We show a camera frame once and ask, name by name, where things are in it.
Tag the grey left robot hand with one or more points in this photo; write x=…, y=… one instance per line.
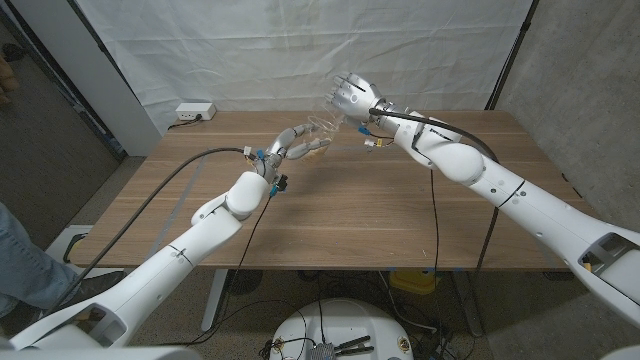
x=275, y=155

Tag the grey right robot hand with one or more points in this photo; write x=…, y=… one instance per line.
x=355, y=97

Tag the clear plastic cup green print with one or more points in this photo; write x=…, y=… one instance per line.
x=332, y=117

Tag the brown sugar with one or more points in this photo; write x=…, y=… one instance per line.
x=316, y=155

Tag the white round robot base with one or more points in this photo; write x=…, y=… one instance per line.
x=345, y=320

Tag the black tool on robot base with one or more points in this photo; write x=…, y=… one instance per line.
x=352, y=346

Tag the grey box on robot base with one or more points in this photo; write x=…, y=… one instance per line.
x=322, y=351

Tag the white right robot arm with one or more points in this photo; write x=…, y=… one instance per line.
x=525, y=200

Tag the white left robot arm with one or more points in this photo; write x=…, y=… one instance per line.
x=170, y=265

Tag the white power strip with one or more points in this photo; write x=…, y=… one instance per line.
x=195, y=110

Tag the white backdrop sheet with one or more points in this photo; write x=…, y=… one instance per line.
x=225, y=50

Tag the black round floor fan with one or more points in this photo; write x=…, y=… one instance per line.
x=243, y=281

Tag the white table leg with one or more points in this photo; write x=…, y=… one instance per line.
x=214, y=300
x=469, y=300

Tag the black backdrop stand pole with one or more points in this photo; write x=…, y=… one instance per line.
x=510, y=55
x=102, y=47

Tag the yellow object under table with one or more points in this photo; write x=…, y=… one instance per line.
x=414, y=282

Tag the black shoe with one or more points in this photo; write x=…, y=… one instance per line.
x=102, y=280

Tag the person leg and shoe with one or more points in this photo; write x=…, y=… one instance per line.
x=60, y=245

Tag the person's leg in blue jeans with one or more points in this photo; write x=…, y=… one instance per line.
x=27, y=265

